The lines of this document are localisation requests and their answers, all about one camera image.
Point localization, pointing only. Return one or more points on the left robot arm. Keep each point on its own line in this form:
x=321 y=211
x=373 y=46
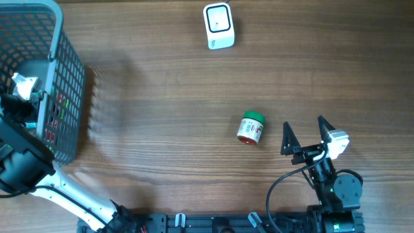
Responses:
x=29 y=167

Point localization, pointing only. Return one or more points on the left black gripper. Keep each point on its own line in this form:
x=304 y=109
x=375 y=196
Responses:
x=26 y=118

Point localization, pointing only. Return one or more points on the white barcode scanner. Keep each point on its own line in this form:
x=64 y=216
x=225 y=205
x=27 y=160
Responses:
x=219 y=25

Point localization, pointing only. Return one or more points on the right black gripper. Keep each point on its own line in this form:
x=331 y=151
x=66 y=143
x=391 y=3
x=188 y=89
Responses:
x=305 y=153

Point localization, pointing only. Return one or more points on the green lid jar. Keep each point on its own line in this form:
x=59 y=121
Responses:
x=251 y=127

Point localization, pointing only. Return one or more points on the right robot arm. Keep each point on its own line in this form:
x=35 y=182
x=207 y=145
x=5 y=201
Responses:
x=338 y=192

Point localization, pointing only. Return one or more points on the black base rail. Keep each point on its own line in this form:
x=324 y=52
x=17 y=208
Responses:
x=287 y=222

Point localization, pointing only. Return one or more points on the grey plastic mesh basket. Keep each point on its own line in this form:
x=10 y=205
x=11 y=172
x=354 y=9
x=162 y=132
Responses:
x=34 y=44

